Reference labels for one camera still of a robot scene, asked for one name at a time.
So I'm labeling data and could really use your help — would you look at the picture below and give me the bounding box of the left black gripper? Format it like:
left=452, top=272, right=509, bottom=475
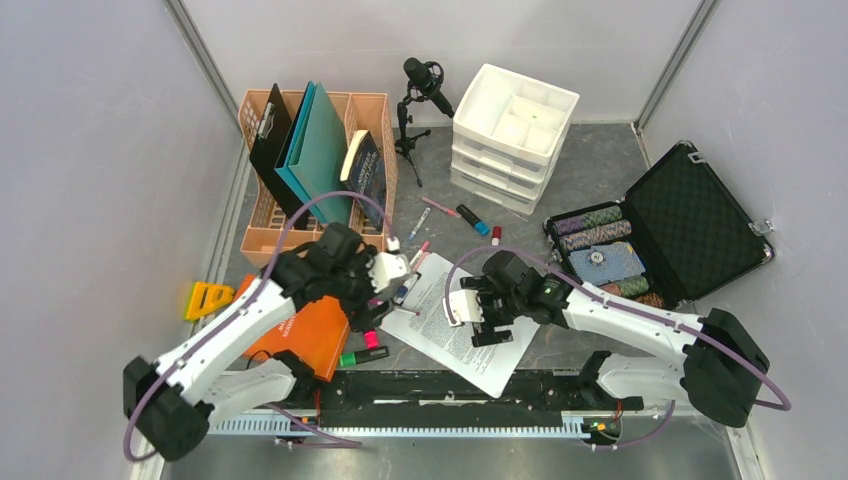
left=327, top=245, right=396, bottom=331

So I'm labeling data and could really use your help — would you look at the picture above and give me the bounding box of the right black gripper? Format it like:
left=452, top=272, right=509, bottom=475
left=460, top=276, right=524, bottom=347

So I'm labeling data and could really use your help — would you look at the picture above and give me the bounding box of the printed white paper sheet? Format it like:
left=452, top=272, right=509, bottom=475
left=381, top=253, right=539, bottom=398

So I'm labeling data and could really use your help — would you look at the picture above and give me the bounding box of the peach plastic file organizer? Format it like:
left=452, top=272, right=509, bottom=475
left=238, top=89, right=399, bottom=268

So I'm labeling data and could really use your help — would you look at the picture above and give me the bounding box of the dark blue hardcover book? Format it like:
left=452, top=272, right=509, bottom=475
left=339, top=129, right=387, bottom=208

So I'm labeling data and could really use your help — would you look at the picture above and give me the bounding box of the teal notebook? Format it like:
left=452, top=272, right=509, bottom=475
left=275, top=81, right=316, bottom=215

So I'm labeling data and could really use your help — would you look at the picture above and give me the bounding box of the black clipboard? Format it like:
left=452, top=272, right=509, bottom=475
left=250, top=84, right=303, bottom=216

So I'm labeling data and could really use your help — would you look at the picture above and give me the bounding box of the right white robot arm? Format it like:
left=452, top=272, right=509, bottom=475
left=443, top=249, right=775, bottom=428

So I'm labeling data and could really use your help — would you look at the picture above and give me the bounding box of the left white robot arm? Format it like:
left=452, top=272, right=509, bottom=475
left=122, top=223, right=411, bottom=462

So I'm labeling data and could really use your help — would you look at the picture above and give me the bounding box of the magenta marker pen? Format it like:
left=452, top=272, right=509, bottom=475
left=368, top=299, right=420, bottom=316

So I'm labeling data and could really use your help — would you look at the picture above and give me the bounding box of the blue cap white marker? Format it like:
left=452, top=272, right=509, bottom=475
left=394, top=272, right=421, bottom=305

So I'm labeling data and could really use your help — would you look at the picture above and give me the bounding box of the orange book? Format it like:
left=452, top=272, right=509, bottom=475
left=241, top=296, right=350, bottom=381

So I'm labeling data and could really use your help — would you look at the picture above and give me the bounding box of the blue highlighter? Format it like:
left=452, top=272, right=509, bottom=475
left=456, top=204, right=490, bottom=237

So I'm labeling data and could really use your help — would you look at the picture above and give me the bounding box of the pink white marker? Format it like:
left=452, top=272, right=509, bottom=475
left=409, top=241, right=430, bottom=269

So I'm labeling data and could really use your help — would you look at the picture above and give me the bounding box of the green highlighter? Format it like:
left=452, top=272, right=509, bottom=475
left=338, top=346, right=390, bottom=368

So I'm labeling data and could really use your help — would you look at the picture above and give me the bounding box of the clear barrel pen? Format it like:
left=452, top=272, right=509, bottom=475
left=407, top=207, right=432, bottom=241

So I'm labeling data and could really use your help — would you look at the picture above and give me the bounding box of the pink thin pen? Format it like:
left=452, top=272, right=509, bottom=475
left=420, top=196, right=462, bottom=218

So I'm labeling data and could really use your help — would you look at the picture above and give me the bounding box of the green file folder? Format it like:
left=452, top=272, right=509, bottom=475
left=292, top=83, right=348, bottom=200

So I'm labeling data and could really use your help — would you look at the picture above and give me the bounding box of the yellow orange block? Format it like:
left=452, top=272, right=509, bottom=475
left=183, top=282, right=235, bottom=322

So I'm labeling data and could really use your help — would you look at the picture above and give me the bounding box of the white plastic drawer unit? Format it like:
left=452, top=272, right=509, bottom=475
left=450, top=64, right=580, bottom=215

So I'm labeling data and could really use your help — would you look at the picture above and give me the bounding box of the black open carrying case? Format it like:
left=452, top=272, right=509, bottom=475
left=543, top=140, right=775, bottom=308

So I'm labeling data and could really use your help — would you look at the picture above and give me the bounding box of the black microphone on tripod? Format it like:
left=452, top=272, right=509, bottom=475
left=390, top=57, right=456, bottom=188

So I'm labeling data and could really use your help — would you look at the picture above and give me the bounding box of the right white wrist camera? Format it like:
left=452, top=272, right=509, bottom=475
left=443, top=289, right=483, bottom=327

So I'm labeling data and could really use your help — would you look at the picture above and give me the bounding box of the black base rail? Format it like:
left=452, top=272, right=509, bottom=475
left=276, top=370, right=644, bottom=428

